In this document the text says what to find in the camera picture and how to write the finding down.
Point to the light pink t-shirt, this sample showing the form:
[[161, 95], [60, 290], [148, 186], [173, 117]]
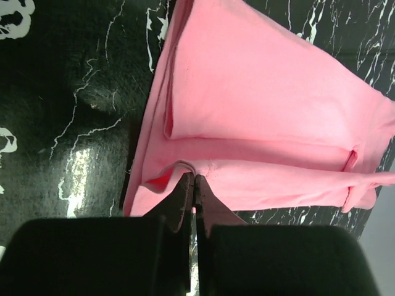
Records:
[[270, 120]]

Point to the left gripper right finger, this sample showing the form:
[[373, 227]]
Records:
[[236, 258]]

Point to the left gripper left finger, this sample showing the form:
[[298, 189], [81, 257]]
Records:
[[148, 255]]

